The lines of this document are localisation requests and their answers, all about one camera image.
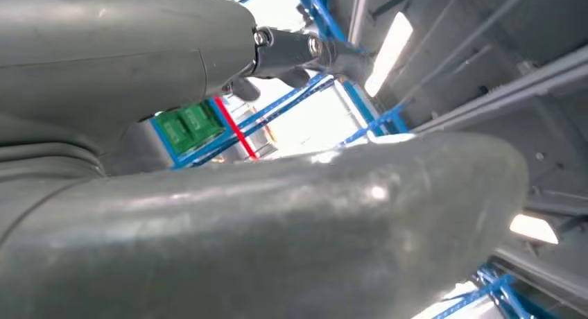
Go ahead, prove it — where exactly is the red strip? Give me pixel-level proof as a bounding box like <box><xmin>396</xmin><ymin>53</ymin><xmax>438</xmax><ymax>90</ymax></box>
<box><xmin>212</xmin><ymin>95</ymin><xmax>259</xmax><ymax>162</ymax></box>

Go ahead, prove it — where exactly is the green storage bin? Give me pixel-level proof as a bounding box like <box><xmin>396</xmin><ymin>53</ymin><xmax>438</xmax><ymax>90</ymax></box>
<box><xmin>153</xmin><ymin>109</ymin><xmax>198</xmax><ymax>156</ymax></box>
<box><xmin>178</xmin><ymin>101</ymin><xmax>227</xmax><ymax>144</ymax></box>

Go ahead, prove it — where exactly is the long bright ceiling light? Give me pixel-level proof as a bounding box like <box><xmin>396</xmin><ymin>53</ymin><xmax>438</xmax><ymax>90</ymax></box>
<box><xmin>363</xmin><ymin>11</ymin><xmax>415</xmax><ymax>98</ymax></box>
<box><xmin>508</xmin><ymin>213</ymin><xmax>560</xmax><ymax>245</ymax></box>

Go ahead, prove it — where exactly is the tall blue metal rack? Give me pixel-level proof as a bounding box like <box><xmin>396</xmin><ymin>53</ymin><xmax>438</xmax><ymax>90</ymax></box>
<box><xmin>149</xmin><ymin>0</ymin><xmax>410</xmax><ymax>171</ymax></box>
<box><xmin>431</xmin><ymin>261</ymin><xmax>559</xmax><ymax>319</ymax></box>

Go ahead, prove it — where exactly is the grey ceiling cable tray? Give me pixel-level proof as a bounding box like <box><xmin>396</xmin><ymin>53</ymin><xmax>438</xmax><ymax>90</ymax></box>
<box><xmin>410</xmin><ymin>44</ymin><xmax>588</xmax><ymax>135</ymax></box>

